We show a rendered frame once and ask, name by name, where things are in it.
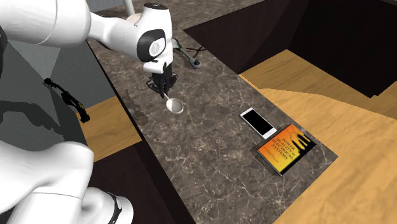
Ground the orange book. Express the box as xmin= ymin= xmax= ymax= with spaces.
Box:
xmin=256 ymin=123 xmax=317 ymax=177

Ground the dark red thin tool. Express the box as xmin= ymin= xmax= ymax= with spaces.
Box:
xmin=185 ymin=45 xmax=207 ymax=60

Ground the white spoon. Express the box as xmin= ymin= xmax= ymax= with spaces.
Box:
xmin=164 ymin=93 xmax=185 ymax=115

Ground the grey ratchet wrench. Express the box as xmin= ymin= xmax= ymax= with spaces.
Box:
xmin=172 ymin=38 xmax=202 ymax=69

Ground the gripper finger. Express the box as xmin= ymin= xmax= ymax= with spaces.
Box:
xmin=164 ymin=73 xmax=179 ymax=97
xmin=146 ymin=78 xmax=166 ymax=99

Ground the black slender object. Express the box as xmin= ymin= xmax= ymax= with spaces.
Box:
xmin=43 ymin=78 xmax=91 ymax=123

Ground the white pole with round base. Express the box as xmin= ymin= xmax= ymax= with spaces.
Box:
xmin=122 ymin=0 xmax=144 ymax=24

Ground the white phone with black screen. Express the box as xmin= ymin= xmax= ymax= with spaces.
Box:
xmin=239 ymin=107 xmax=278 ymax=140

